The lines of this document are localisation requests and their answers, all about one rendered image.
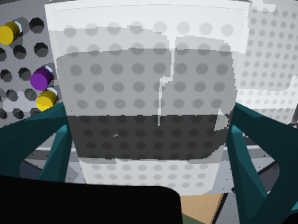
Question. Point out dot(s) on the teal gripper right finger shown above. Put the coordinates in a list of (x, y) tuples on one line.
[(278, 140)]

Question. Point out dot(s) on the purple cylinder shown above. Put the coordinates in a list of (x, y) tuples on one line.
[(41, 78)]

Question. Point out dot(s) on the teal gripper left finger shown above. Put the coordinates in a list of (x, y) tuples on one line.
[(18, 140)]

